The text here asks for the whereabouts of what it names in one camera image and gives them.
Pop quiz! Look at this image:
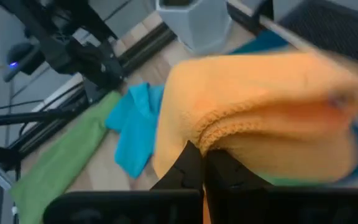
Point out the green microfiber towel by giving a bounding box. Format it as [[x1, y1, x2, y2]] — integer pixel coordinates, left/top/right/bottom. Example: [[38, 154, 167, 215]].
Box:
[[9, 90, 123, 224], [258, 172, 335, 188]]

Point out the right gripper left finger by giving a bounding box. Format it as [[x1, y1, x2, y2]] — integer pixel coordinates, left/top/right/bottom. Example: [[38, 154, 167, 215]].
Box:
[[149, 139, 205, 192]]

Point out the black computer mouse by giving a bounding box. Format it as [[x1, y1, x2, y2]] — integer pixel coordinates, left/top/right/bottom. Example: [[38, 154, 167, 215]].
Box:
[[2, 42, 45, 83]]

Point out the orange microfiber towel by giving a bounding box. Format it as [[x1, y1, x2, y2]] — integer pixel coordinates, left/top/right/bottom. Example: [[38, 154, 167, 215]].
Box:
[[152, 50, 358, 185]]

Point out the blue microfiber towel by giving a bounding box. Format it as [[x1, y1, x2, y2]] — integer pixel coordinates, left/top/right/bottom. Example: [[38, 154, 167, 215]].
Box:
[[104, 82, 166, 180]]

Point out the black floor vent grate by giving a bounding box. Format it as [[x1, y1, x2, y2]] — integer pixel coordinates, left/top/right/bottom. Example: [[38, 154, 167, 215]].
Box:
[[277, 0, 358, 80]]

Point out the white hexagonal planter pot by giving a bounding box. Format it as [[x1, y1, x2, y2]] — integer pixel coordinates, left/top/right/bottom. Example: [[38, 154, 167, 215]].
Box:
[[155, 0, 234, 57]]

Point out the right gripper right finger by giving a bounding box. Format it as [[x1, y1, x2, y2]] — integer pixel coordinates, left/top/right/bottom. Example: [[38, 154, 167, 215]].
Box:
[[204, 148, 273, 192]]

